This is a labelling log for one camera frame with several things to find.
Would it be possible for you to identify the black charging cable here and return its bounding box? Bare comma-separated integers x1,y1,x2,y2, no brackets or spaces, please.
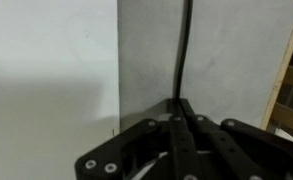
173,0,194,101

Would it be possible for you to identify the large white board mat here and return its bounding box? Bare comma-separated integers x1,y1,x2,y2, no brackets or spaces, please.
0,0,121,180

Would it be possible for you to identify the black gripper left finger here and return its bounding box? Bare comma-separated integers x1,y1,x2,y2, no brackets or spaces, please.
74,98,204,180

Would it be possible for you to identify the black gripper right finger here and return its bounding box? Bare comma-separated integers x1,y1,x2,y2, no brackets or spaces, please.
179,98,293,180

